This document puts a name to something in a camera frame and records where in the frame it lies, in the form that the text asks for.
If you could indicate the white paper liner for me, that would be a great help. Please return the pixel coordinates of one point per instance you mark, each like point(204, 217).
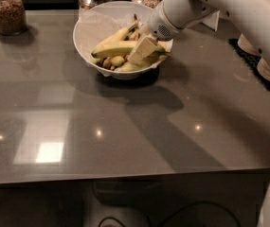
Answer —
point(92, 28)

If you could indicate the black rubber mat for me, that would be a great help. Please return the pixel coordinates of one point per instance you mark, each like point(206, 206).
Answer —
point(251, 61)

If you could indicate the stack of paper bowls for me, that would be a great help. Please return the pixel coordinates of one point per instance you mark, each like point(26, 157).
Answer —
point(246, 46)

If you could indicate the small round yellow fruit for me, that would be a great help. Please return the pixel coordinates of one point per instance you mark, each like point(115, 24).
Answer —
point(117, 61)

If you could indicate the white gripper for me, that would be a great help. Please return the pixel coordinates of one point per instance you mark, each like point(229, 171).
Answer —
point(158, 26)

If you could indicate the banana behind, green stem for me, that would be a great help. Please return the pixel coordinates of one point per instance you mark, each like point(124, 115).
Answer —
point(122, 33)

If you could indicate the lower front banana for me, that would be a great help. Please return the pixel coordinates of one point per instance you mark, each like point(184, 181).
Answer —
point(145, 63)

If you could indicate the white folded card stand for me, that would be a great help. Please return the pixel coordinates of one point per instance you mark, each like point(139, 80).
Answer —
point(212, 20)

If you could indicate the white bowl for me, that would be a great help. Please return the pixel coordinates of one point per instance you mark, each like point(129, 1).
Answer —
point(123, 13)

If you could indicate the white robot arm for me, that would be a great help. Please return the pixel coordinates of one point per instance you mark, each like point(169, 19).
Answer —
point(251, 17)

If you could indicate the large front banana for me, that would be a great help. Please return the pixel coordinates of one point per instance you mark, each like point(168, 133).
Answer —
point(120, 48)

